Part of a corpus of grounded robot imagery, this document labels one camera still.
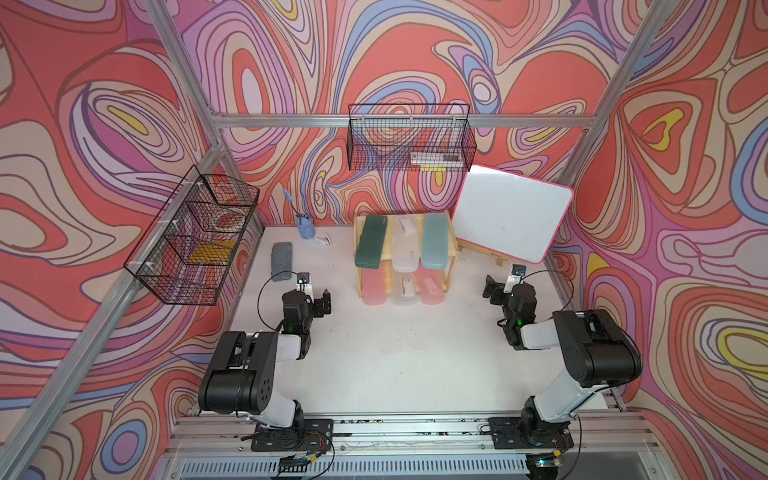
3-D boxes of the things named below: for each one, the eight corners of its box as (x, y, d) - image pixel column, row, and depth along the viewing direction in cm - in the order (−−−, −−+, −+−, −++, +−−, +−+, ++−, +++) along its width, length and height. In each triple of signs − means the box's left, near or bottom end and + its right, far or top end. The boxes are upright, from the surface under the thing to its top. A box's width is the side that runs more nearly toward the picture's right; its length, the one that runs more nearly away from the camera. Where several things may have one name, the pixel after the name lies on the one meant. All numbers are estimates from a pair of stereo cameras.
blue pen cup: (301, 239, 118) (296, 224, 111) (303, 229, 121) (299, 214, 115) (314, 239, 118) (310, 224, 111) (316, 229, 121) (312, 214, 115)
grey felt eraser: (272, 283, 105) (269, 278, 103) (274, 249, 116) (271, 244, 113) (291, 279, 106) (289, 275, 104) (291, 246, 117) (289, 241, 114)
